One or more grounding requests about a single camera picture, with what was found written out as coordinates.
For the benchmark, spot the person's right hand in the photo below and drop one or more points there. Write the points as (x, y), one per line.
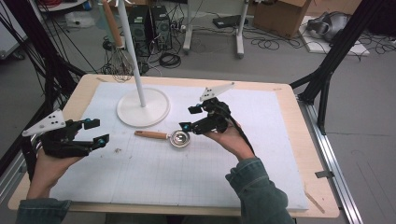
(233, 143)

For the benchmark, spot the grey rounded device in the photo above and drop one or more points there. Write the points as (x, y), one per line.
(333, 25)

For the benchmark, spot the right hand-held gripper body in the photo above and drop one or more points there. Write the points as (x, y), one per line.
(214, 121)

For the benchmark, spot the wooden desk with white legs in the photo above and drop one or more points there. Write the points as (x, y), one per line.
(241, 31)

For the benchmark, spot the white wheeled cabinet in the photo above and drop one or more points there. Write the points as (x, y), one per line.
(9, 37)

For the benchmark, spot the white grid mat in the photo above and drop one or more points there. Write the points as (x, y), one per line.
(186, 180)

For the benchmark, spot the white hook stand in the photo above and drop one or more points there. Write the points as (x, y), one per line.
(143, 109)

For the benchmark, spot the aluminium rail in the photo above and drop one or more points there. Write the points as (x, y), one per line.
(344, 199)
(9, 183)

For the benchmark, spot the black flat device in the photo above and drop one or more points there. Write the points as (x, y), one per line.
(227, 21)

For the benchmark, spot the metal bracket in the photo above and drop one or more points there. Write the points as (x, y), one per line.
(323, 174)

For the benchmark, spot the round white table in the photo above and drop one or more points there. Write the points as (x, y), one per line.
(62, 6)

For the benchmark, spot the thin wooden stick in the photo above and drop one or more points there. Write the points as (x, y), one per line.
(314, 201)

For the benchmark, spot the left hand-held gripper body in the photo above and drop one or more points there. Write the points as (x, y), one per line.
(59, 144)

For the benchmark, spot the closed cardboard box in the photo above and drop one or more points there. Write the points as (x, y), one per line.
(280, 15)

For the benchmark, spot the white floor board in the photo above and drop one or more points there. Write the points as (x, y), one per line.
(317, 46)

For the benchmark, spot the clear plastic bag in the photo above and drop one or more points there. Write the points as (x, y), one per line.
(79, 19)

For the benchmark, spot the person's left hand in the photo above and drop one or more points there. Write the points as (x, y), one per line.
(43, 177)

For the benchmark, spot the black metal frame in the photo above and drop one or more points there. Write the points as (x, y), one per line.
(40, 40)
(346, 40)

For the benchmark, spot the black computer tower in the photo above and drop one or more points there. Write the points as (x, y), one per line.
(161, 25)
(140, 28)

